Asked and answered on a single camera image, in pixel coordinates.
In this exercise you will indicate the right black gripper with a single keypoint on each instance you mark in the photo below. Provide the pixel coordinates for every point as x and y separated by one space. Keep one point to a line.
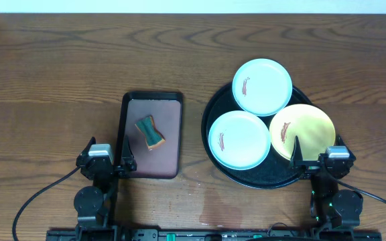
310 167

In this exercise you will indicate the light blue plate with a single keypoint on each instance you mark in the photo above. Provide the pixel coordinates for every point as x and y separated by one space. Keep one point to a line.
239 140
262 87

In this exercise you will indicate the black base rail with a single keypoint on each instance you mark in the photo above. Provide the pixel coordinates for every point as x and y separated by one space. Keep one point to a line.
206 235

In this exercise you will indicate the black rectangular water tray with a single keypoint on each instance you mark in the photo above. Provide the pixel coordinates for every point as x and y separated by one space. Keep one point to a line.
166 110

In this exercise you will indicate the green and orange sponge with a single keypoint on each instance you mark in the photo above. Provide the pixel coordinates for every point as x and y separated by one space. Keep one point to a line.
153 138

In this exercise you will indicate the black round serving tray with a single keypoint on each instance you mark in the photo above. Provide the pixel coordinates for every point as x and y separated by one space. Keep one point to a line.
274 172

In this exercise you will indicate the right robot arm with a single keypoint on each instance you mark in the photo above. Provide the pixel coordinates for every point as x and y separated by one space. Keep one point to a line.
337 211

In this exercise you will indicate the yellow plate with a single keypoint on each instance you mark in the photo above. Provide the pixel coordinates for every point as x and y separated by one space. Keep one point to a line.
309 124

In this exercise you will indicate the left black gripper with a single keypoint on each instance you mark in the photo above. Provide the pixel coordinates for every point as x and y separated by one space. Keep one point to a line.
104 168

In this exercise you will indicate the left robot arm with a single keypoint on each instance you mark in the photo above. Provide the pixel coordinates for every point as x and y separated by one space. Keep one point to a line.
95 204

